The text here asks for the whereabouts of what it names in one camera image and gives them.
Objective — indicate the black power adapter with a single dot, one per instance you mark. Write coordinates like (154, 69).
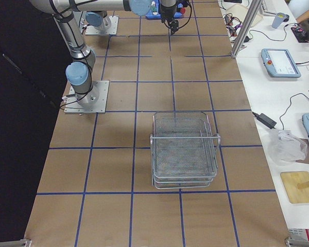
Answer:
(264, 119)

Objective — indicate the grey blue cup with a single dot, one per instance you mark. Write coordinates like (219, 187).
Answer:
(278, 20)

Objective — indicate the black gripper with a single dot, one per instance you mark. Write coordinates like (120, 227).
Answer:
(167, 11)

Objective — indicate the aluminium frame post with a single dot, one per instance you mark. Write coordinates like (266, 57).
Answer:
(249, 18)

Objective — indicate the wooden cutting board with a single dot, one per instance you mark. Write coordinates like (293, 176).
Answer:
(296, 184)

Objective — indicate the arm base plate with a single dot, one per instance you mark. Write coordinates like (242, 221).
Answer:
(101, 26)
(94, 102)

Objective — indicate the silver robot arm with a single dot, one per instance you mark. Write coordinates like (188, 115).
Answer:
(152, 9)
(79, 72)

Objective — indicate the far teach pendant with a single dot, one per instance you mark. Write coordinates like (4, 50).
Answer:
(279, 63)

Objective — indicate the clear plastic bag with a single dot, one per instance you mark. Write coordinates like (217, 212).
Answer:
(286, 147)

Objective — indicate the silver wire mesh shelf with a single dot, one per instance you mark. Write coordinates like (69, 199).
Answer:
(183, 150)

